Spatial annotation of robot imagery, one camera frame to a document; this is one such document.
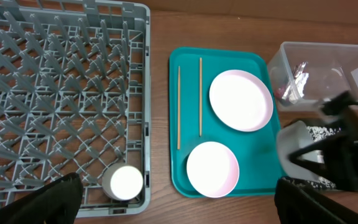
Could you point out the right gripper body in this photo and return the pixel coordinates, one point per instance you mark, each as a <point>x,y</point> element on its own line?
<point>341,157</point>

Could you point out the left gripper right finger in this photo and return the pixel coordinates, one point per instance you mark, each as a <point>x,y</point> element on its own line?
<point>303,204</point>

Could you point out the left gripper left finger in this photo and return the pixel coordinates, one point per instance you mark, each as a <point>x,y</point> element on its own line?
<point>57,202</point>

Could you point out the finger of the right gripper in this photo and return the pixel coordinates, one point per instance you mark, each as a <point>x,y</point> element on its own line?
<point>315,147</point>

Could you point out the white rice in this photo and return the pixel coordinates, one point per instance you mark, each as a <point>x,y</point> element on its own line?
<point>319,133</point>

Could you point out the grey bowl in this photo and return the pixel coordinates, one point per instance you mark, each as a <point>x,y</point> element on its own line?
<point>290,139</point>

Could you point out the white cup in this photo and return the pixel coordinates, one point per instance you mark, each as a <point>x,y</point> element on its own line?
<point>122,182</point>

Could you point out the red snack wrapper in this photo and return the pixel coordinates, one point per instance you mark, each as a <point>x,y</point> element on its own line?
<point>291,92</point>

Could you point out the small white plate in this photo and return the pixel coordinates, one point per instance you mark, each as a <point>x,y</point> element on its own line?
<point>212,169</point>

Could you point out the wooden chopstick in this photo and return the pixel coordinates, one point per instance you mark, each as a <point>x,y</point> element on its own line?
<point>179,108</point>
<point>200,96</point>

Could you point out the black waste tray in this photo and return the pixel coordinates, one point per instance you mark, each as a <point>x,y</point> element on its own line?
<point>291,130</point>

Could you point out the clear plastic bin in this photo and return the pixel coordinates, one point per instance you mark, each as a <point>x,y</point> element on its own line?
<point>332,68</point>

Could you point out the large white plate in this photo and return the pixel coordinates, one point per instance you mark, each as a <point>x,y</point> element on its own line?
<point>241,100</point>

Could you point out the grey dish rack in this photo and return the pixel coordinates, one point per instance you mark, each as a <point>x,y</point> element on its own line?
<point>74,97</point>

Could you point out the teal serving tray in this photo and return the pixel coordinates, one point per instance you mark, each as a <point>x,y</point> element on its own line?
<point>255,151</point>

